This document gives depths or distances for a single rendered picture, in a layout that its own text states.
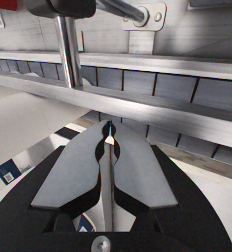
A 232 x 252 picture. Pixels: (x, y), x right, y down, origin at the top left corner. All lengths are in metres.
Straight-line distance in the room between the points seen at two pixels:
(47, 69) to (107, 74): 0.12
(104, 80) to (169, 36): 0.09
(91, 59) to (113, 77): 0.04
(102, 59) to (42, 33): 0.18
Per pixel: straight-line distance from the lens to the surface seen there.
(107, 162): 0.32
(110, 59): 0.17
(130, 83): 0.16
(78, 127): 0.19
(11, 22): 0.42
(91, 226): 0.61
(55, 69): 0.24
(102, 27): 0.23
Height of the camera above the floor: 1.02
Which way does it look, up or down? 47 degrees down
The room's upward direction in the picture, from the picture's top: 133 degrees counter-clockwise
